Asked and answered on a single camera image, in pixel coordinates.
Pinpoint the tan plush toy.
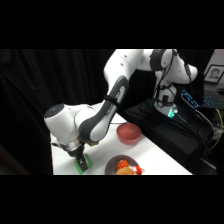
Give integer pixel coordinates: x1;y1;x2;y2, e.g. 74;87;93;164
115;166;135;176

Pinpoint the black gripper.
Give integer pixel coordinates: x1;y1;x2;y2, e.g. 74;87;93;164
67;146;90;172

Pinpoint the yellow cable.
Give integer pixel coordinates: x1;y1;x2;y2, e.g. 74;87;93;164
209;108;224;152

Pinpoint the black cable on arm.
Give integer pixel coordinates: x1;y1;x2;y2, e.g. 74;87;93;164
153;49;193;108

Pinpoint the green status light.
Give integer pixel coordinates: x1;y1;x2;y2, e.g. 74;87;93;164
166;107;178;120

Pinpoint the grey round plate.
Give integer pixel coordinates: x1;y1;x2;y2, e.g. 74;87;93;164
104;154;141;176

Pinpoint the black robot stand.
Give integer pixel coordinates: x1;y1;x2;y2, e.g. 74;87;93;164
117;97;215;175

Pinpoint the blue lit device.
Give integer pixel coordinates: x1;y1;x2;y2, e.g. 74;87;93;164
180;88;201;110

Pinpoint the pink bowl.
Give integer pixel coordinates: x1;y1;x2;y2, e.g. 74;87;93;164
115;122;143;145

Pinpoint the framed portrait picture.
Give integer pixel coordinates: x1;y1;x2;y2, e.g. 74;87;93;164
203;64;224;84

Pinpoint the green triangle block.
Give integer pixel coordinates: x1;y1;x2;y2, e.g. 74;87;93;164
73;152;94;175

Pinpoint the orange dotted toy block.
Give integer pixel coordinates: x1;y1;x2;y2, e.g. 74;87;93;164
115;159;130;172

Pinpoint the red and white toy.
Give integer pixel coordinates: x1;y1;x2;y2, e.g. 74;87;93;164
130;165;145;176

